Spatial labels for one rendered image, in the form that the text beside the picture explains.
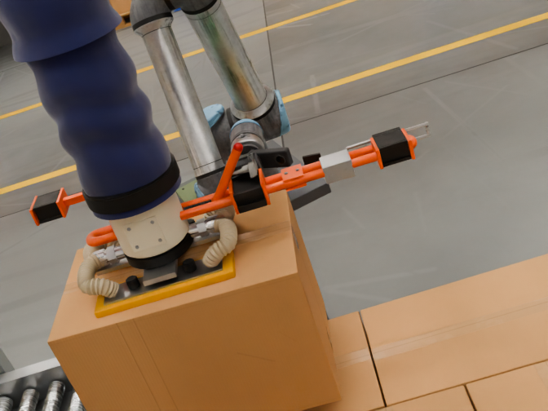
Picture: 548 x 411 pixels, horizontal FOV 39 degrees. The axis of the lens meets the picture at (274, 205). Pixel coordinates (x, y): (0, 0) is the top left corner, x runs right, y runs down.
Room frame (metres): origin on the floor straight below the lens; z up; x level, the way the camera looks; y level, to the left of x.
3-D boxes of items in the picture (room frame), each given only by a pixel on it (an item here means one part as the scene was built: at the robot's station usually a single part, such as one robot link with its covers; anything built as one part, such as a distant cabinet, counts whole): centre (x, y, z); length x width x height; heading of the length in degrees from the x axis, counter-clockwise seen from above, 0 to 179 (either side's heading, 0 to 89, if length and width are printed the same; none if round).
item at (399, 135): (1.59, -0.30, 1.12); 0.08 x 0.07 x 0.05; 85
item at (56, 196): (1.93, 0.57, 1.14); 0.09 x 0.08 x 0.05; 175
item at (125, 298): (1.55, 0.30, 1.03); 0.34 x 0.10 x 0.05; 85
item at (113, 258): (1.64, 0.29, 1.07); 0.34 x 0.25 x 0.06; 85
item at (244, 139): (1.84, 0.02, 1.12); 0.09 x 0.05 x 0.10; 84
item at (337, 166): (1.60, -0.17, 1.11); 0.07 x 0.07 x 0.04; 85
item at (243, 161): (1.76, 0.03, 1.12); 0.12 x 0.09 x 0.08; 174
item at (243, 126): (1.93, 0.01, 1.12); 0.12 x 0.09 x 0.10; 174
